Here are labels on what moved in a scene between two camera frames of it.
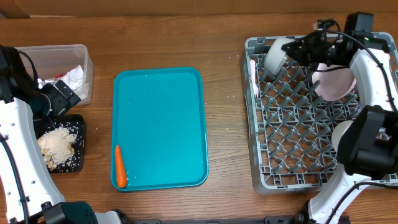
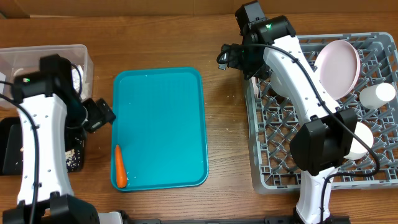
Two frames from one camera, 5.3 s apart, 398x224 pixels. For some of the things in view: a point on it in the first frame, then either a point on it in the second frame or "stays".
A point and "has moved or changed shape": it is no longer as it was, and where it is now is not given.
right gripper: [310, 49] to [229, 56]
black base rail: [273, 219] stays
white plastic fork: [255, 88] stays
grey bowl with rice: [276, 57] has moved or changed shape
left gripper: [63, 102] to [100, 112]
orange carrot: [121, 177] stays
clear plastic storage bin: [51, 60] stays
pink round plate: [336, 83] stays
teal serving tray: [158, 121] stays
